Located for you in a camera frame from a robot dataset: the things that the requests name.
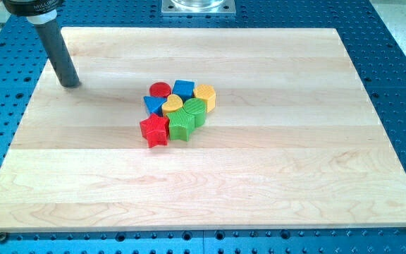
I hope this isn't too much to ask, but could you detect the board corner screw left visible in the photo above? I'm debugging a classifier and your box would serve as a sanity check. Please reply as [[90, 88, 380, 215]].
[[0, 232, 8, 243]]

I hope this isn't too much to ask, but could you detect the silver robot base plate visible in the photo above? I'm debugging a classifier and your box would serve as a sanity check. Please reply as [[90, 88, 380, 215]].
[[161, 0, 236, 17]]

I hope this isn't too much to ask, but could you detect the green star block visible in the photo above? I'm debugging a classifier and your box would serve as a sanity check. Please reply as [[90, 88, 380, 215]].
[[166, 108, 195, 141]]

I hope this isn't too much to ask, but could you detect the green cylinder block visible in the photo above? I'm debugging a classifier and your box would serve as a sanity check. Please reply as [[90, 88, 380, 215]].
[[183, 98, 207, 128]]

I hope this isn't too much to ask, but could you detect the red star block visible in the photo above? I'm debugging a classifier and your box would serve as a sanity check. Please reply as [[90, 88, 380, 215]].
[[140, 114, 169, 148]]

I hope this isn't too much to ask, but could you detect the red cylinder block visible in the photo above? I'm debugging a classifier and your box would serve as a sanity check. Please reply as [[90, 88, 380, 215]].
[[149, 82, 171, 98]]

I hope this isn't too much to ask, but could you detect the blue triangle block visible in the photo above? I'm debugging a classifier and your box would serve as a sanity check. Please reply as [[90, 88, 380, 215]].
[[143, 96, 166, 116]]

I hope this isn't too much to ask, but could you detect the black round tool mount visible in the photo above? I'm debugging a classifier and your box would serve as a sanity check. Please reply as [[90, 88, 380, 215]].
[[2, 0, 63, 17]]

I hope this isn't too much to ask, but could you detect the yellow heart block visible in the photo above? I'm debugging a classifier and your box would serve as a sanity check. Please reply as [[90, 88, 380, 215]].
[[161, 94, 183, 116]]

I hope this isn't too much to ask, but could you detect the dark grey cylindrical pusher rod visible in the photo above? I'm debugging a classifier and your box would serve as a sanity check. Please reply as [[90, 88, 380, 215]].
[[27, 10, 80, 88]]

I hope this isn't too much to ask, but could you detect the blue cube block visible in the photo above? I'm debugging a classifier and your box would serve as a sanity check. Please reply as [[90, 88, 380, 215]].
[[172, 80, 195, 102]]

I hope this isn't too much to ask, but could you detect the light wooden board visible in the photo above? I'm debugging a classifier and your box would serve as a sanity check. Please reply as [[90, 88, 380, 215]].
[[0, 28, 406, 232]]

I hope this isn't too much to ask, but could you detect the yellow hexagon block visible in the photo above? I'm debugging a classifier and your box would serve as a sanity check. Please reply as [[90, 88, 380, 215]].
[[193, 84, 216, 113]]

